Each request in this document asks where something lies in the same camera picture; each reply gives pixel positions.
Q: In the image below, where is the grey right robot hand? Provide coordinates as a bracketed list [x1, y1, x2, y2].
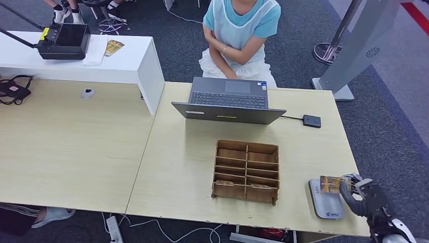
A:
[339, 173, 390, 219]

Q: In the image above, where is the person's left hand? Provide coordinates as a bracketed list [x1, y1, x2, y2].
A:
[203, 28, 225, 55]

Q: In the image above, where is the gold ID card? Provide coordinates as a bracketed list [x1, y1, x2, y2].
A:
[320, 176, 352, 195]

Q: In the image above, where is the wooden compartment box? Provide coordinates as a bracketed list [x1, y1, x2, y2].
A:
[211, 139, 280, 206]

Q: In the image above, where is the person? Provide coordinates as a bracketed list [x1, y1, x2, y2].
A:
[44, 0, 85, 25]
[106, 0, 137, 11]
[198, 0, 282, 89]

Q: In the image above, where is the grey card reader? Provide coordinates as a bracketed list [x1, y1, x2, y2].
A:
[308, 178, 346, 221]

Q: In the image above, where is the small black card reader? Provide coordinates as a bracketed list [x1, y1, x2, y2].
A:
[303, 114, 322, 129]

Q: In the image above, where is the person's foot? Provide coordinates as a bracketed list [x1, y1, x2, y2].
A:
[32, 207, 77, 229]

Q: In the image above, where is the person's leg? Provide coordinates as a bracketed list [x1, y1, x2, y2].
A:
[0, 202, 46, 219]

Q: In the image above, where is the dark grey laptop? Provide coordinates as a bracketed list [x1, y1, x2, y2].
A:
[171, 76, 287, 126]

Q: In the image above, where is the white desk riser shelf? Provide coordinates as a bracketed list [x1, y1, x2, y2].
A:
[0, 30, 165, 116]

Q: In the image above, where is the black stool chrome base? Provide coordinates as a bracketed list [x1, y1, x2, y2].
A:
[82, 0, 132, 35]

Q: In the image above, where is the red object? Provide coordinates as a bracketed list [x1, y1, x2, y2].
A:
[258, 228, 286, 241]

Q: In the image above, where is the white paper sheet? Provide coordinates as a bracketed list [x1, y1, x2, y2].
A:
[82, 34, 109, 67]

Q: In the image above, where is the grey metal table foot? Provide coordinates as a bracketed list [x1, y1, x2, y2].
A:
[229, 232, 266, 243]

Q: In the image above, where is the grey kiosk stand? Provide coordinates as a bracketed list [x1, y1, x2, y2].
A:
[312, 0, 402, 102]

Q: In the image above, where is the black joystick controller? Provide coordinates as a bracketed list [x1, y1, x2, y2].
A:
[36, 22, 92, 60]

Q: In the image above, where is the white power strip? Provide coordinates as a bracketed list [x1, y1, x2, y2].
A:
[106, 215, 124, 243]

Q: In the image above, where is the black rod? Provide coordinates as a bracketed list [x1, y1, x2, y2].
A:
[0, 2, 44, 31]
[0, 27, 39, 49]

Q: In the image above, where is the white cable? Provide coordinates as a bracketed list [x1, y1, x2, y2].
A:
[162, 0, 203, 25]
[100, 212, 223, 243]

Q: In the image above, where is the chrome stanchion post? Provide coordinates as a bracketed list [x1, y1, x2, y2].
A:
[312, 0, 364, 65]

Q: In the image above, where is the black strap bundle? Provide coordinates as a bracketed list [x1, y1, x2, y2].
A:
[0, 74, 34, 106]

